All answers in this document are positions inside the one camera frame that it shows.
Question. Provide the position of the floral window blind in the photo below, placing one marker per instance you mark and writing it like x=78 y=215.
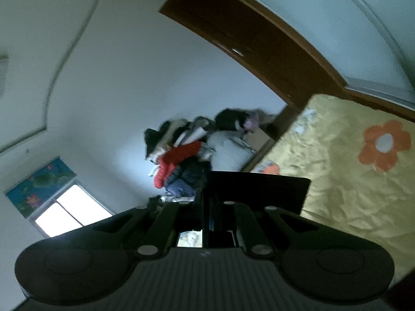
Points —
x=39 y=184

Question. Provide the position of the white wardrobe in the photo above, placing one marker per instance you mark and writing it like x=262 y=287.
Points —
x=324 y=13

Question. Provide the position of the window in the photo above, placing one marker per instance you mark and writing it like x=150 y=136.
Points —
x=71 y=210

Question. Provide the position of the yellow printed bedsheet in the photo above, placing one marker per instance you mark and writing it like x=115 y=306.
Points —
x=340 y=201

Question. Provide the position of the brown wooden door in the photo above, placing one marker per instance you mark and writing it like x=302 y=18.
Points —
x=243 y=22

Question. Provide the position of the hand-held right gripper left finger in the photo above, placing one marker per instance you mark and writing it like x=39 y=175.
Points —
x=191 y=217

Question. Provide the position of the brown cardboard box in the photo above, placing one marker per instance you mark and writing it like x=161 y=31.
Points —
x=259 y=140

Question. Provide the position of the pile of folded clothes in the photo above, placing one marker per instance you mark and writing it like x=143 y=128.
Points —
x=181 y=162

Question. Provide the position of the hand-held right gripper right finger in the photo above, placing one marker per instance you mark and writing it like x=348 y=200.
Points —
x=223 y=220

